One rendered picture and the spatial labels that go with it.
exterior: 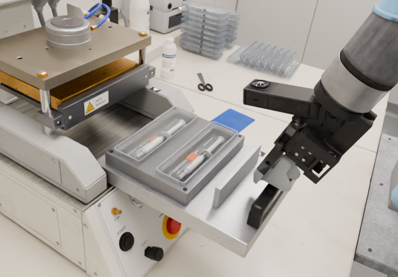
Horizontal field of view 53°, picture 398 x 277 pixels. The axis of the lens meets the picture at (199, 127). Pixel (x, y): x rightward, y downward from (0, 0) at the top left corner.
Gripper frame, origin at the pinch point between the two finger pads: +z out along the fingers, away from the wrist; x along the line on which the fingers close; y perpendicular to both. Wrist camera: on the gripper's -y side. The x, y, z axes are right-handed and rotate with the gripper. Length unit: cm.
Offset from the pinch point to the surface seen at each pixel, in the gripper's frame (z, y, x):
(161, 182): 4.9, -10.3, -10.0
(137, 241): 23.0, -8.8, -9.5
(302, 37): 78, -38, 242
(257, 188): 3.0, 1.7, 0.9
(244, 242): 1.9, 4.9, -10.9
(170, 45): 32, -50, 59
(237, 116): 33, -16, 53
